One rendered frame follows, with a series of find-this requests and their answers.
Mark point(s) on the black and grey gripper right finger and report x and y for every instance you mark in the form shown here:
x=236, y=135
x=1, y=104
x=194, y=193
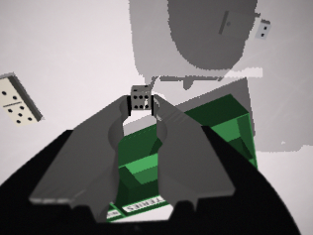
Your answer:
x=194, y=163

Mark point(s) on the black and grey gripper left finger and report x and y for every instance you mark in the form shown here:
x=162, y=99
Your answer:
x=77, y=168

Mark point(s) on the white domino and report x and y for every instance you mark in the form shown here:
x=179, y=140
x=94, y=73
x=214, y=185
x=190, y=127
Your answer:
x=16, y=104

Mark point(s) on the grey usb stick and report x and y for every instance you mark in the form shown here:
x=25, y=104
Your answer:
x=243, y=26

